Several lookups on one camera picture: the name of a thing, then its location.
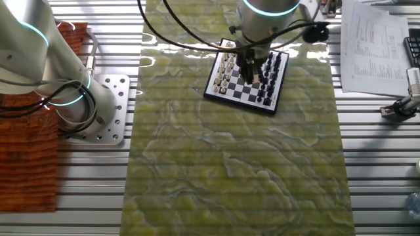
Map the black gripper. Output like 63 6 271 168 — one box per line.
236 48 264 85

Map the black white magnetic chessboard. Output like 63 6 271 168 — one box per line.
203 38 290 115

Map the green marble pattern mat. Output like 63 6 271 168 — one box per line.
118 0 357 236

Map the printed paper sheet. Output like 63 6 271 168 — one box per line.
387 14 413 98
340 0 403 95

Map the black keyboard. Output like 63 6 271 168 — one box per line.
403 28 420 68

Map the clear water bottle blue cap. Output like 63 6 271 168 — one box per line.
408 192 420 220

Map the brown wood pattern mat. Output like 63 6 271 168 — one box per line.
0 22 89 213

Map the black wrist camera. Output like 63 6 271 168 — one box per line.
301 21 331 44

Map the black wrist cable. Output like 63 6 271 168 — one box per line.
136 0 240 55
162 0 316 52

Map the silver camera bracket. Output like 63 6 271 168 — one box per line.
295 0 321 24

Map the metal bracket post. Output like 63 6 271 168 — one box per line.
321 0 342 18

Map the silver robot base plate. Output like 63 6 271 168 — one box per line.
65 74 131 146

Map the black camera stand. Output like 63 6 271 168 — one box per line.
379 94 420 119

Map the black base cable loop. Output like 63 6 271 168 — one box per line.
0 77 98 135

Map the gray cable with metal connector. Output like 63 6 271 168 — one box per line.
83 28 99 77

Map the silver camera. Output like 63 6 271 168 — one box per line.
406 67 420 98

